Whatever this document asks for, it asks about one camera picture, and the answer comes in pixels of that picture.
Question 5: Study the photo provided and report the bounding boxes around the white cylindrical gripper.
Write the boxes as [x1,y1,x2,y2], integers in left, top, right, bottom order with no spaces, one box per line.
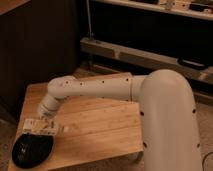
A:
[35,94,62,127]

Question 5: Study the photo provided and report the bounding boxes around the clear bottle with white cap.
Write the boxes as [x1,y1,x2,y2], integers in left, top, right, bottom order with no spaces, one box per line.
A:
[22,118,69,136]

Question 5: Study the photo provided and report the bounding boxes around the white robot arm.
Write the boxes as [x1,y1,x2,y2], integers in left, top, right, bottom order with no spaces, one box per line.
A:
[37,69,203,171]

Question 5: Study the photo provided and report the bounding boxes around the black ceramic bowl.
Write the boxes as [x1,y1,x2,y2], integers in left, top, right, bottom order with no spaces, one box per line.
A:
[12,134,54,169]

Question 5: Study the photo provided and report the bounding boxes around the wooden table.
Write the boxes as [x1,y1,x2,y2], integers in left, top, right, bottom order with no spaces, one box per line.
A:
[9,73,142,171]

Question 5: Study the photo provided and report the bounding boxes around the dark wooden cabinet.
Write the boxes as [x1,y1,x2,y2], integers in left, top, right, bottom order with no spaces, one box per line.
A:
[0,0,79,118]

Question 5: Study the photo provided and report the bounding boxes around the thin metal pole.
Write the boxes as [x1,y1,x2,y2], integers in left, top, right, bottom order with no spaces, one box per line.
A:
[86,0,93,39]

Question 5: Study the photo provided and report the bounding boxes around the long grey metal beam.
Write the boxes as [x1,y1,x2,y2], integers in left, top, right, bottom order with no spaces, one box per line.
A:
[80,37,213,84]

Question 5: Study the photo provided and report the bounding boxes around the wooden shelf with items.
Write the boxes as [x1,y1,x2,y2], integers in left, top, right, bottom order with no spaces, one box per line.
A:
[93,0,213,21]

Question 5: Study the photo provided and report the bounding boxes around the black handle on beam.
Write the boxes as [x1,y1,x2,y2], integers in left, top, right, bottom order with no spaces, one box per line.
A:
[177,58,209,70]

